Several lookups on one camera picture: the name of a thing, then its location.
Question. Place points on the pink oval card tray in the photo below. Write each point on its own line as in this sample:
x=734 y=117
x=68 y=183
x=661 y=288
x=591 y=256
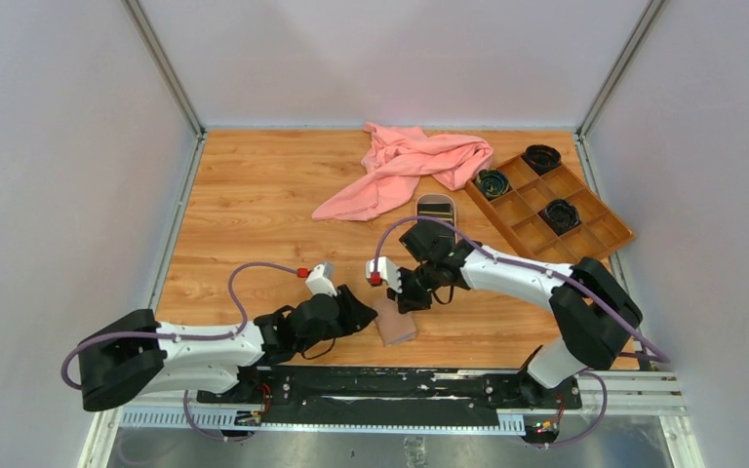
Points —
x=439 y=206

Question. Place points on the pink card holder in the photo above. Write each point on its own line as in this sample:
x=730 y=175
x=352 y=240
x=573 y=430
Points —
x=393 y=326

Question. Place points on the black coiled item near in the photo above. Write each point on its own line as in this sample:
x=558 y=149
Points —
x=561 y=216

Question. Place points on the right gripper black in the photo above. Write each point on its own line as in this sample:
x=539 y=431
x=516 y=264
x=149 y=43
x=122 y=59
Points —
x=407 y=301

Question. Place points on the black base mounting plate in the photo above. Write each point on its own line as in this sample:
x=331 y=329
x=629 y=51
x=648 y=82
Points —
x=390 y=396

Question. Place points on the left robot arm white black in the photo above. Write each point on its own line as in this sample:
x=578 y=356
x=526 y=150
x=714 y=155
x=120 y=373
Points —
x=138 y=355

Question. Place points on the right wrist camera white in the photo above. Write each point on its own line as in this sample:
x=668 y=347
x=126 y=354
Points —
x=383 y=271

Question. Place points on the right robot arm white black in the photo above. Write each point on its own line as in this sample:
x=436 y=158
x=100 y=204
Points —
x=594 y=313

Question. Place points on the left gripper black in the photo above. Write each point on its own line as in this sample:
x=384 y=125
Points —
x=355 y=314

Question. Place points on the brown divided wooden tray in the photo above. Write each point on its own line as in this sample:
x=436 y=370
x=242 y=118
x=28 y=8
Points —
x=515 y=215

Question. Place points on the aluminium rail frame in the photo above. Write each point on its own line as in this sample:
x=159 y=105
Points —
x=627 y=418

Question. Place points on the dark green coiled item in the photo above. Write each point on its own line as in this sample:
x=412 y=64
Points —
x=492 y=183

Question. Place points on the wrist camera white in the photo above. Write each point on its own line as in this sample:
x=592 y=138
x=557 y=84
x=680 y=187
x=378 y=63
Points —
x=383 y=271
x=319 y=279

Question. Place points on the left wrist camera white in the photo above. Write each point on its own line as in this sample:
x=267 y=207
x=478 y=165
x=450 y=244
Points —
x=319 y=279

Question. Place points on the pink cloth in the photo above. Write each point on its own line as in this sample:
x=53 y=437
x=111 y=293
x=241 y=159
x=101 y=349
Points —
x=398 y=158

